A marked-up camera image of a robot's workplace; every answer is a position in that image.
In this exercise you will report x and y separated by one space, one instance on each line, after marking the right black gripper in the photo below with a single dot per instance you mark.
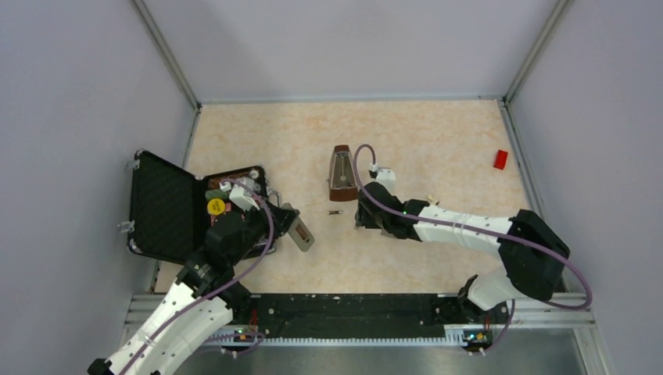
363 219

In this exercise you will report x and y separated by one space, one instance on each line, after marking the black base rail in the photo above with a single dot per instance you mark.
388 320

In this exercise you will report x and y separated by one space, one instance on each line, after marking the brown wooden metronome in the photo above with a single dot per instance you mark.
342 186

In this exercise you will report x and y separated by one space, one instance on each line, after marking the black poker chip case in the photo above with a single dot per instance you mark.
168 217

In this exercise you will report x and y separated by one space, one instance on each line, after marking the red small block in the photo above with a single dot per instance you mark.
501 159

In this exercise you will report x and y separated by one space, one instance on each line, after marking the small beige wooden piece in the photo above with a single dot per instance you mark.
432 200

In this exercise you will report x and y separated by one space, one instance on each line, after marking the white remote control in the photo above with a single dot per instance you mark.
300 233

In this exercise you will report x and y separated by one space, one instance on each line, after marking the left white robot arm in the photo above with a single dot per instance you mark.
206 292

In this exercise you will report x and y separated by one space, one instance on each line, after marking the yellow round chip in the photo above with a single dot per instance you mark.
215 206

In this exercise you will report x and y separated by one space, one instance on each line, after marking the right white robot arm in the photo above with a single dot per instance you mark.
531 255

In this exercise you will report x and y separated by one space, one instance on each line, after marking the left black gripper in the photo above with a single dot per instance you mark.
281 219

